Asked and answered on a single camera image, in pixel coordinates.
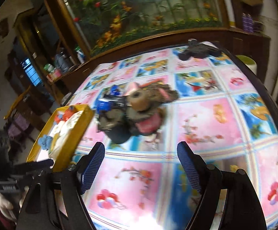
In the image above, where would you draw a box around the blue knitted cloth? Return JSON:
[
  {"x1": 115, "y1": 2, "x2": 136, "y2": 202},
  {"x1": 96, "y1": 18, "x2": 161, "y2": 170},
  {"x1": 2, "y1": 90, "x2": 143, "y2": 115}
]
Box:
[{"x1": 38, "y1": 135, "x2": 53, "y2": 151}]

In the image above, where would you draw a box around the orange plastic bag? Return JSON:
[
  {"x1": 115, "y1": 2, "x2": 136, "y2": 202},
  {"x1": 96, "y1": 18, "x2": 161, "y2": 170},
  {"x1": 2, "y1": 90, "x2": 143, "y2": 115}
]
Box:
[{"x1": 54, "y1": 105, "x2": 78, "y2": 124}]

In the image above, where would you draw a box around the white cloth sack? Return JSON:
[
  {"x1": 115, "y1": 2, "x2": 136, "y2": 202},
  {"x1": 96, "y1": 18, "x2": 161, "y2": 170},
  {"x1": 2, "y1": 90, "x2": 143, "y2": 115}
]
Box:
[{"x1": 49, "y1": 111, "x2": 83, "y2": 160}]

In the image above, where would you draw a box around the pink tissue pack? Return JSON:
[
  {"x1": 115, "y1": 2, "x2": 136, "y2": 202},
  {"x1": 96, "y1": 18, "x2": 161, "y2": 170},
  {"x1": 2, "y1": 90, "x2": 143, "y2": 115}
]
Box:
[{"x1": 124, "y1": 82, "x2": 157, "y2": 96}]

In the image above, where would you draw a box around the white gloved left hand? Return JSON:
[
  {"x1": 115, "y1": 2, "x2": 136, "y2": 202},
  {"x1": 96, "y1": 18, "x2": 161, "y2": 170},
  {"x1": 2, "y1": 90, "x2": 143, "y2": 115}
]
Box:
[{"x1": 0, "y1": 186, "x2": 29, "y2": 223}]

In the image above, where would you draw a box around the yellow cardboard box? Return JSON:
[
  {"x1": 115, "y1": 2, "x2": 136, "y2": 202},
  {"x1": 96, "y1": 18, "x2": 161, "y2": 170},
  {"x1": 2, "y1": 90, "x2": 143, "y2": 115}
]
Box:
[{"x1": 27, "y1": 104, "x2": 94, "y2": 172}]

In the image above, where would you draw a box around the wooden chair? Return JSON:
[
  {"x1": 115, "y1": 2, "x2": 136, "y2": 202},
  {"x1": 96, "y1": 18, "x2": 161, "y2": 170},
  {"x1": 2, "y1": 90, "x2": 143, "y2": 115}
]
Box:
[{"x1": 4, "y1": 85, "x2": 48, "y2": 143}]

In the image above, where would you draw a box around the black motor with shaft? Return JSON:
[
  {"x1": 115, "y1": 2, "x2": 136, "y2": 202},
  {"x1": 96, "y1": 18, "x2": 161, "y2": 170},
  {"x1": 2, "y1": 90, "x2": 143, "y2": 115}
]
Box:
[{"x1": 97, "y1": 108, "x2": 131, "y2": 144}]

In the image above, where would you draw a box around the red label motor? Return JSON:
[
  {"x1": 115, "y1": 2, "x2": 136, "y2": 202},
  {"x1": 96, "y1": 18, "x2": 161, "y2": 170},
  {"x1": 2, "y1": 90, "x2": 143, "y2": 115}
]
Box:
[{"x1": 126, "y1": 107, "x2": 166, "y2": 136}]

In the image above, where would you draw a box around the blue white snack bag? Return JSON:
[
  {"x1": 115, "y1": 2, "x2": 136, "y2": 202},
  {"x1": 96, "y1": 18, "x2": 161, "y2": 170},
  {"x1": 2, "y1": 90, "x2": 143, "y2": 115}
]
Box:
[{"x1": 94, "y1": 85, "x2": 127, "y2": 114}]

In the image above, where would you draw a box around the colourful patterned tablecloth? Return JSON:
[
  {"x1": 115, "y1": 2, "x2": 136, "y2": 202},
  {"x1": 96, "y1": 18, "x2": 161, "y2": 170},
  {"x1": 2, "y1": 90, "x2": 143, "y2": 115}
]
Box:
[{"x1": 69, "y1": 47, "x2": 278, "y2": 229}]

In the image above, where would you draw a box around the brown knitted cloth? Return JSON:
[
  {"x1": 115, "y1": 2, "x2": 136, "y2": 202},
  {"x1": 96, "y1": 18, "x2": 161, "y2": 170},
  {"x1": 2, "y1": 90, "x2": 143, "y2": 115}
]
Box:
[{"x1": 143, "y1": 84, "x2": 179, "y2": 103}]

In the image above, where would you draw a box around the blue grey kettle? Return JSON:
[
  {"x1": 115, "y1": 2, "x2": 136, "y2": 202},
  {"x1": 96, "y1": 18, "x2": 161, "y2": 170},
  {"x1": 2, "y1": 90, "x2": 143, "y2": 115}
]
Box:
[{"x1": 54, "y1": 54, "x2": 69, "y2": 73}]

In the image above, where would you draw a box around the white green bowl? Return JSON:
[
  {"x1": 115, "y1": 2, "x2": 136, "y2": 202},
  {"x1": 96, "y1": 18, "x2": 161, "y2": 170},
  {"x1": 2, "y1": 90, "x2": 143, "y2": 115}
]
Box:
[{"x1": 236, "y1": 55, "x2": 257, "y2": 75}]

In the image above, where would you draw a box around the black device on table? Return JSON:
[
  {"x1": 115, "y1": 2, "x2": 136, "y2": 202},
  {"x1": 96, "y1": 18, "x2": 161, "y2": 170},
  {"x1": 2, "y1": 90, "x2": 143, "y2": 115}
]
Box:
[{"x1": 178, "y1": 39, "x2": 222, "y2": 61}]

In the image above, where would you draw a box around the flower landscape painting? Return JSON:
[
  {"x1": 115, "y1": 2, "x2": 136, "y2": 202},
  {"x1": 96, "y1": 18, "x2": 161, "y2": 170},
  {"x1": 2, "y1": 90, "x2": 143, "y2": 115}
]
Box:
[{"x1": 63, "y1": 0, "x2": 223, "y2": 56}]

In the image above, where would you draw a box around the purple bottle right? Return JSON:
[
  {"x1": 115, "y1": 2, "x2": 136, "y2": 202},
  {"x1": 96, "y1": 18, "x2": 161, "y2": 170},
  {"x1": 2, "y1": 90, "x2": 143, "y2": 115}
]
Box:
[{"x1": 247, "y1": 14, "x2": 253, "y2": 33}]

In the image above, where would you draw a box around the purple bottle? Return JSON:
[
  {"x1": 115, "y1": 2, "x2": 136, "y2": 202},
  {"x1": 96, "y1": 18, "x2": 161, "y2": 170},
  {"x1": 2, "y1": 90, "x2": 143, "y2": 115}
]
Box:
[
  {"x1": 247, "y1": 14, "x2": 253, "y2": 33},
  {"x1": 242, "y1": 13, "x2": 248, "y2": 32}
]

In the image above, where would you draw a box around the purple bottle left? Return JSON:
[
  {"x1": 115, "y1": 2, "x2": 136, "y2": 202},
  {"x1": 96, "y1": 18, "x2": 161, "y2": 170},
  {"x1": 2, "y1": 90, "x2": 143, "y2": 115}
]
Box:
[{"x1": 242, "y1": 13, "x2": 248, "y2": 32}]

